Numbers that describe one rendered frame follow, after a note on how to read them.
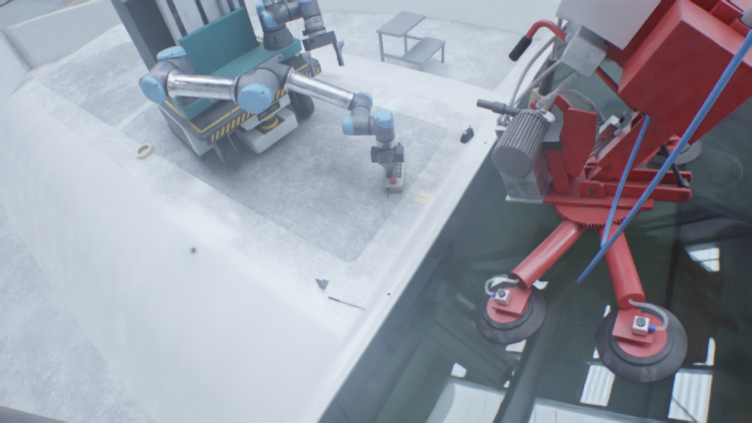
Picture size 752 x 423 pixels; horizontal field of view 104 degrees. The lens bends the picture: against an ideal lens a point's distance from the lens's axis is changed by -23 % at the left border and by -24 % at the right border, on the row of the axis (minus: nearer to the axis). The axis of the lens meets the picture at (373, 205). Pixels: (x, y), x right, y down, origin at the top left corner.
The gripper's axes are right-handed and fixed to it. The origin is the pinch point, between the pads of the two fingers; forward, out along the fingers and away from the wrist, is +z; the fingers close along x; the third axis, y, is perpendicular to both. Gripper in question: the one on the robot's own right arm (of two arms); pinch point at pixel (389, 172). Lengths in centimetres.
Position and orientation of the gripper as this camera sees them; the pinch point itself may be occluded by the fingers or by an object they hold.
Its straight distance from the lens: 160.0
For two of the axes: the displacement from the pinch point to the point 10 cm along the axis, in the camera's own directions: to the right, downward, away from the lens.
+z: 1.1, 6.2, 7.8
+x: -9.9, 0.0, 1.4
